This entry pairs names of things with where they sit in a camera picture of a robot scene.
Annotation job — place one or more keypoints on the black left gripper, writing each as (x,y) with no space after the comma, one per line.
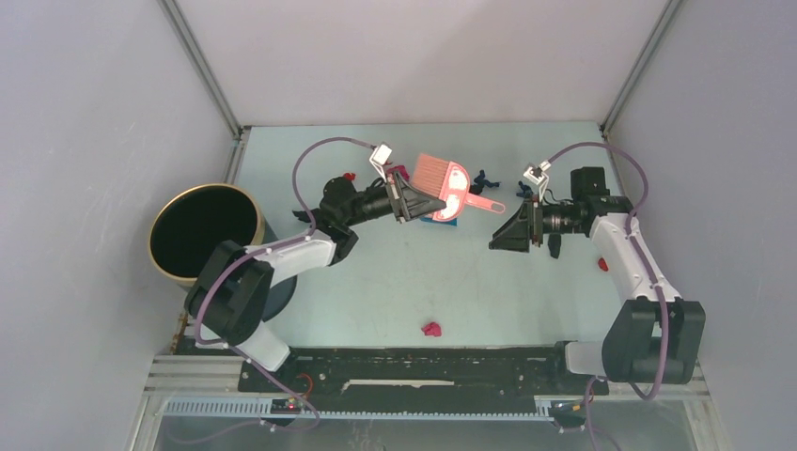
(412,203)

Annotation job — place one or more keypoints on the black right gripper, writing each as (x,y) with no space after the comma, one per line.
(526,224)

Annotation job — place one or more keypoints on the long black paper scrap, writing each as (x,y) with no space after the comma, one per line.
(554,245)

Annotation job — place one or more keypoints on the pink hand brush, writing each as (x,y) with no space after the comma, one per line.
(450,182)

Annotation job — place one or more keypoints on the pink paper scrap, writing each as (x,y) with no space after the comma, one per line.
(432,329)

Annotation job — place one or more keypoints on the blue plastic dustpan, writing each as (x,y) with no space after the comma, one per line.
(432,219)

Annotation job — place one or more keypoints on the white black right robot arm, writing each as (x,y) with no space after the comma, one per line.
(656,335)

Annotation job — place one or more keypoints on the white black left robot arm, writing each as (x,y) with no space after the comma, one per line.
(240,288)

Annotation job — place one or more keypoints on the magenta paper scrap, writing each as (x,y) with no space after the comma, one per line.
(398,172)

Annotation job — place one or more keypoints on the small blue paper scrap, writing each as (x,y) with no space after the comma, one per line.
(524,191)

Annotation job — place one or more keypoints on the dark navy paper scrap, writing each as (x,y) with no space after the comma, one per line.
(480,183)

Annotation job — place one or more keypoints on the black paper strip left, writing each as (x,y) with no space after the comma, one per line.
(304,216)

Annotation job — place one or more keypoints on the black gold-rimmed bin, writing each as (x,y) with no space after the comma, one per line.
(190,226)

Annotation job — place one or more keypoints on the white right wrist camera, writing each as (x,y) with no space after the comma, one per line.
(538,174)

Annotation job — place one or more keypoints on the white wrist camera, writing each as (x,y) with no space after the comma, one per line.
(379,158)
(538,174)

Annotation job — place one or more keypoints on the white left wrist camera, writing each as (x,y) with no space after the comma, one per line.
(379,158)

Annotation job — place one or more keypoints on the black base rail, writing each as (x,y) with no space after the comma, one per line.
(489,382)

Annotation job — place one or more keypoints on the aluminium frame rail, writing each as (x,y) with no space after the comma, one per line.
(227,385)

